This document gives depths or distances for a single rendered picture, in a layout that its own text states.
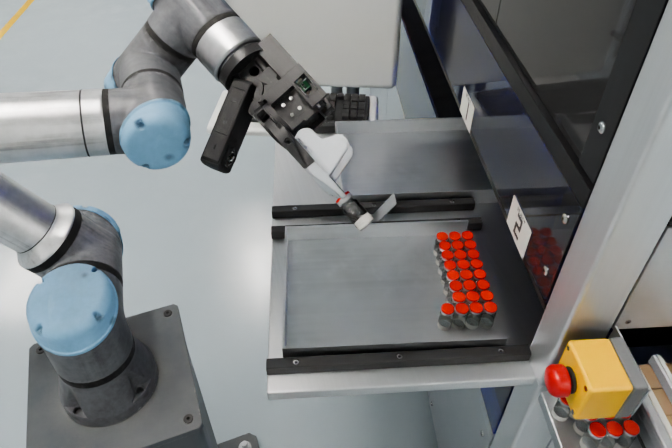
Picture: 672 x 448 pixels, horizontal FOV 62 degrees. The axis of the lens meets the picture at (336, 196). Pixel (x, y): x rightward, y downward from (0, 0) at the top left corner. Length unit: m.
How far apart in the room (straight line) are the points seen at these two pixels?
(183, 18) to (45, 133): 0.21
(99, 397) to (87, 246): 0.23
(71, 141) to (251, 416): 1.33
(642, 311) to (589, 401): 0.14
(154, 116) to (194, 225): 1.80
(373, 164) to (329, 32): 0.48
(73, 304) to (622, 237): 0.70
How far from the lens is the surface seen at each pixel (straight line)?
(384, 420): 1.84
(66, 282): 0.89
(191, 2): 0.73
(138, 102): 0.66
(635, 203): 0.66
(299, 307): 0.95
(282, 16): 1.57
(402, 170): 1.21
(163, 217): 2.49
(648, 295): 0.80
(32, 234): 0.93
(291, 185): 1.17
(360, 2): 1.53
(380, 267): 1.01
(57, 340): 0.86
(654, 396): 0.91
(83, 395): 0.96
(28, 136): 0.67
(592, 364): 0.78
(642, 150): 0.62
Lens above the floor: 1.63
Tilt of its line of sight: 41 degrees down
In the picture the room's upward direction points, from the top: straight up
